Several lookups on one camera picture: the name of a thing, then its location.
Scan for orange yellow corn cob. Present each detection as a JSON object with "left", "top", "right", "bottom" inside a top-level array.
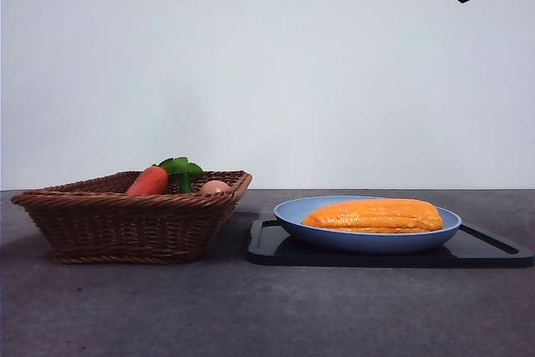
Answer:
[{"left": 300, "top": 198, "right": 445, "bottom": 235}]

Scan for blue round plate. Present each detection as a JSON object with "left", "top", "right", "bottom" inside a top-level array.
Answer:
[{"left": 273, "top": 195, "right": 463, "bottom": 255}]

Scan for brown wicker basket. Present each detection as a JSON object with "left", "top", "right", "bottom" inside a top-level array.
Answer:
[{"left": 10, "top": 170, "right": 253, "bottom": 266}]

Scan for brown egg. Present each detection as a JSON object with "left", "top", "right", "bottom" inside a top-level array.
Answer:
[{"left": 200, "top": 180, "right": 232, "bottom": 195}]

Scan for black rectangular tray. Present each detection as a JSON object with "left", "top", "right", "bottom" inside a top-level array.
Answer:
[{"left": 246, "top": 218, "right": 535, "bottom": 269}]

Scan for orange toy carrot green leaves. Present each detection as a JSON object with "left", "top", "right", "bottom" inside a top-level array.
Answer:
[{"left": 125, "top": 156, "right": 205, "bottom": 196}]

